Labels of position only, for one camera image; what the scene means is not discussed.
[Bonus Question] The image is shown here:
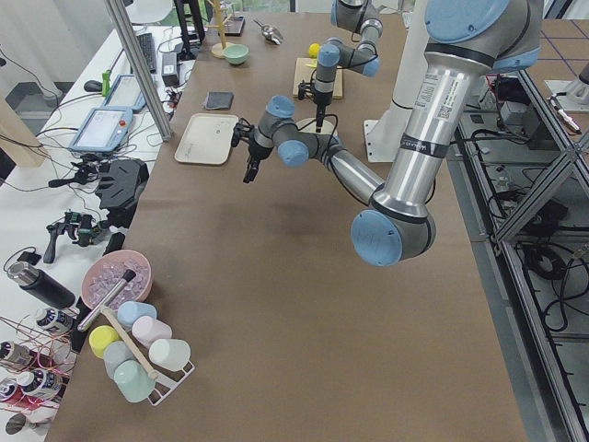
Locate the grey folded cloth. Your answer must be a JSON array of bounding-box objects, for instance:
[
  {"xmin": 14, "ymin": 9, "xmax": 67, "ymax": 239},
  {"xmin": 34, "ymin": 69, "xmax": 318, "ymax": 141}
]
[{"xmin": 203, "ymin": 91, "xmax": 234, "ymax": 111}]

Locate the wooden cutting board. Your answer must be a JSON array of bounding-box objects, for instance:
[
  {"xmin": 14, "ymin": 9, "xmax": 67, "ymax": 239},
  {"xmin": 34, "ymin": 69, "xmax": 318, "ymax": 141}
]
[{"xmin": 292, "ymin": 57, "xmax": 344, "ymax": 99}]

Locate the light blue plastic cup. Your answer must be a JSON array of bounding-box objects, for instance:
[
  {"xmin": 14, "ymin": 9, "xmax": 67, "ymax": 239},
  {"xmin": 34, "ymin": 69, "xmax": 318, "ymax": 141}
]
[{"xmin": 117, "ymin": 301, "xmax": 157, "ymax": 330}]

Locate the wooden glass stand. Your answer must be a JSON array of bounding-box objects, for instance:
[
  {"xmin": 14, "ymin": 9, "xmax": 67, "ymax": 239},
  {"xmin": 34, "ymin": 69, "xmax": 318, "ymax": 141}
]
[{"xmin": 207, "ymin": 0, "xmax": 234, "ymax": 59}]

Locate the pale pink plastic cup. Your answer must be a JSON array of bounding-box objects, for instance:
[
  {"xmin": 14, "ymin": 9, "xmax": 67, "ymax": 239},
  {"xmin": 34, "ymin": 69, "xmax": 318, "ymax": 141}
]
[{"xmin": 132, "ymin": 316, "xmax": 172, "ymax": 349}]

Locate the black keyboard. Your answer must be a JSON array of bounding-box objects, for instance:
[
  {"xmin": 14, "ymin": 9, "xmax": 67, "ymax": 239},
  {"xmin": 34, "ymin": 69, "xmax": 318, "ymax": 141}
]
[{"xmin": 136, "ymin": 32, "xmax": 156, "ymax": 74}]

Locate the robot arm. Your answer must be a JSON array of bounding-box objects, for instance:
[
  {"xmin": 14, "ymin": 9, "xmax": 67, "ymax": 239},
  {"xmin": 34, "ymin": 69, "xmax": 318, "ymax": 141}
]
[
  {"xmin": 231, "ymin": 1, "xmax": 543, "ymax": 267},
  {"xmin": 297, "ymin": 1, "xmax": 383, "ymax": 134}
]

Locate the white wire cup rack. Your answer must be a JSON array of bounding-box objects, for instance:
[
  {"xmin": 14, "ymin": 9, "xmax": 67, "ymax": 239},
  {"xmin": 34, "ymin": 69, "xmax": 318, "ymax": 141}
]
[{"xmin": 147, "ymin": 361, "xmax": 196, "ymax": 406}]

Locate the grey green plastic cup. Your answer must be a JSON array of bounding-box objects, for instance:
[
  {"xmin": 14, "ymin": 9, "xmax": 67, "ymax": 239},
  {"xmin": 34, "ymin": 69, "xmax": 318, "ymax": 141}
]
[{"xmin": 103, "ymin": 341, "xmax": 135, "ymax": 380}]

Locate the steel scoop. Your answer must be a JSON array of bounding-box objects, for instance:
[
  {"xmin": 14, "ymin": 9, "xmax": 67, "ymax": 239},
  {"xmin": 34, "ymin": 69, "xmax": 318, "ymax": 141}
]
[{"xmin": 253, "ymin": 19, "xmax": 283, "ymax": 45}]

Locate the black computer mouse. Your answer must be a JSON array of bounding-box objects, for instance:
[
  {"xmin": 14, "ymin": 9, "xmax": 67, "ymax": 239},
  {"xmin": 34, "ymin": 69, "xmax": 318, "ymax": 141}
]
[{"xmin": 84, "ymin": 80, "xmax": 102, "ymax": 92}]

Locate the white mint plastic cup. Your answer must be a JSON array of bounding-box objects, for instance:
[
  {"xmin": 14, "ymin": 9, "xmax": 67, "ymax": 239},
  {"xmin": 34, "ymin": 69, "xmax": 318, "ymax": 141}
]
[{"xmin": 148, "ymin": 339, "xmax": 191, "ymax": 371}]

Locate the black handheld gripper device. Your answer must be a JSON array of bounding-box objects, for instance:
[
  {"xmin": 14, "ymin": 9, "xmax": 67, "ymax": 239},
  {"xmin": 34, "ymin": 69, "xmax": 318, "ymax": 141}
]
[{"xmin": 42, "ymin": 210, "xmax": 110, "ymax": 263}]

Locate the black stand base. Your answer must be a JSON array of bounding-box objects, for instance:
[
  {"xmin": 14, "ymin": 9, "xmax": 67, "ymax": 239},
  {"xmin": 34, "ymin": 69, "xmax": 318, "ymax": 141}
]
[{"xmin": 95, "ymin": 159, "xmax": 149, "ymax": 228}]

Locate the metal muddler tool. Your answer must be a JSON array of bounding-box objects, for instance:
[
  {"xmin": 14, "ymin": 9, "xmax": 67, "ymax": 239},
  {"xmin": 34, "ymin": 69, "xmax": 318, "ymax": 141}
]
[{"xmin": 77, "ymin": 269, "xmax": 136, "ymax": 332}]

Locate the cream round plate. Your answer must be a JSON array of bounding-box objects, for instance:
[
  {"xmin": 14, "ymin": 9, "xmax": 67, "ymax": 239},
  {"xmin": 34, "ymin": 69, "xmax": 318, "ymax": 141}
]
[{"xmin": 294, "ymin": 116, "xmax": 340, "ymax": 139}]

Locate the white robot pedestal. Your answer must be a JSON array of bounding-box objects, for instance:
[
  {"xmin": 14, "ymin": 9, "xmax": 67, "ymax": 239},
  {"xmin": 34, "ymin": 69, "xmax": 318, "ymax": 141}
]
[{"xmin": 363, "ymin": 0, "xmax": 429, "ymax": 163}]

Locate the teach pendant tablet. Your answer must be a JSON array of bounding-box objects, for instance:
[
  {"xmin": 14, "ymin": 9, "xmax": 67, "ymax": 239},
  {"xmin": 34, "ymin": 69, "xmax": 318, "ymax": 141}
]
[
  {"xmin": 68, "ymin": 106, "xmax": 133, "ymax": 153},
  {"xmin": 102, "ymin": 75, "xmax": 145, "ymax": 112}
]

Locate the aluminium frame post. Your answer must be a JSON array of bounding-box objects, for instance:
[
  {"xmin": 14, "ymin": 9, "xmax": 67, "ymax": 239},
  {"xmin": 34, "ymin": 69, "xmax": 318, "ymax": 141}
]
[{"xmin": 105, "ymin": 0, "xmax": 172, "ymax": 142}]

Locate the mint green bowl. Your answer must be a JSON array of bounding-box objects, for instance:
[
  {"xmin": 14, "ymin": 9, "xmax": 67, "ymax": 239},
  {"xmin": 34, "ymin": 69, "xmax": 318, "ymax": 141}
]
[{"xmin": 223, "ymin": 44, "xmax": 249, "ymax": 65}]

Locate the small paint bottle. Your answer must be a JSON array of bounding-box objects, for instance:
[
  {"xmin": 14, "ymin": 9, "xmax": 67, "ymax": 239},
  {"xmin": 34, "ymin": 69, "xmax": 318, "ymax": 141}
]
[
  {"xmin": 33, "ymin": 308, "xmax": 74, "ymax": 336},
  {"xmin": 0, "ymin": 341, "xmax": 39, "ymax": 370},
  {"xmin": 1, "ymin": 368, "xmax": 70, "ymax": 405}
]

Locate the teal green plastic cup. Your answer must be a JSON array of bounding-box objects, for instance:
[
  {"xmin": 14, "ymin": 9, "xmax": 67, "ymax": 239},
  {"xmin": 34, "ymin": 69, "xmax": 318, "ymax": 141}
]
[{"xmin": 113, "ymin": 360, "xmax": 156, "ymax": 403}]

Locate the black thermos bottle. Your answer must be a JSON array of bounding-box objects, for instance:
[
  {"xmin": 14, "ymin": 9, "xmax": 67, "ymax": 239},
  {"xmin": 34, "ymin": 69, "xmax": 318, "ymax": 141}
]
[{"xmin": 6, "ymin": 262, "xmax": 75, "ymax": 309}]

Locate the pink ribbed bowl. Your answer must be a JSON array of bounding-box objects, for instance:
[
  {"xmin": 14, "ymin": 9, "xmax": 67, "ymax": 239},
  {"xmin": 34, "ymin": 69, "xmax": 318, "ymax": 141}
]
[{"xmin": 81, "ymin": 250, "xmax": 153, "ymax": 309}]

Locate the yellow green plastic cup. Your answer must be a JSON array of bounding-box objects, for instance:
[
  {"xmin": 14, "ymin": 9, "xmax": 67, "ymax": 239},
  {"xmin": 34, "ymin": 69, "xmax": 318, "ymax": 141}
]
[{"xmin": 88, "ymin": 325, "xmax": 121, "ymax": 359}]

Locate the cream rectangular tray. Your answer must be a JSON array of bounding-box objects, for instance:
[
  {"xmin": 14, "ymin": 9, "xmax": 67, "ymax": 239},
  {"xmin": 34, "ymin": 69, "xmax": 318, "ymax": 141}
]
[{"xmin": 174, "ymin": 113, "xmax": 238, "ymax": 166}]

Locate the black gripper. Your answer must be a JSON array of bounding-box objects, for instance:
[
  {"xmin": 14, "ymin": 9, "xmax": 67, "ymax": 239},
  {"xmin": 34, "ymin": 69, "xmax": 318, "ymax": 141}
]
[
  {"xmin": 296, "ymin": 80, "xmax": 334, "ymax": 134},
  {"xmin": 230, "ymin": 118, "xmax": 270, "ymax": 183}
]

